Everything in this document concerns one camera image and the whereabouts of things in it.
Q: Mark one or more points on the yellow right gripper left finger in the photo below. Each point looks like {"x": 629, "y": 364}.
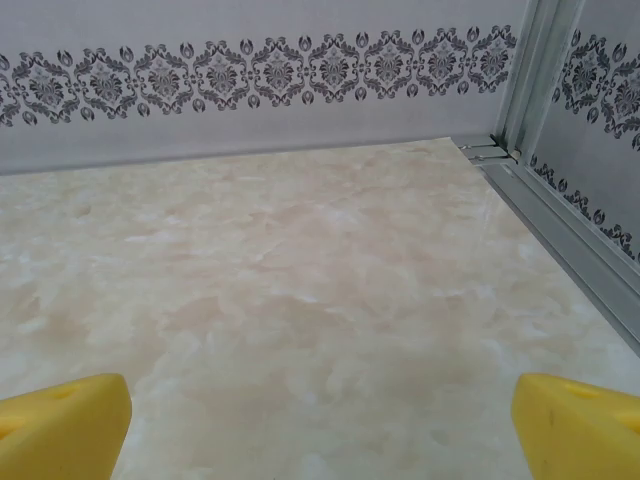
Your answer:
{"x": 65, "y": 430}

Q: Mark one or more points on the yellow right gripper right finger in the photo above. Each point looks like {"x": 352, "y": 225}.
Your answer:
{"x": 575, "y": 430}

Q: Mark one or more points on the aluminium side rail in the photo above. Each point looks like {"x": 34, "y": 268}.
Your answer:
{"x": 560, "y": 215}

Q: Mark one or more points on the aluminium frame post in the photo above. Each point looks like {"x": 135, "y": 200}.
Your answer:
{"x": 540, "y": 65}

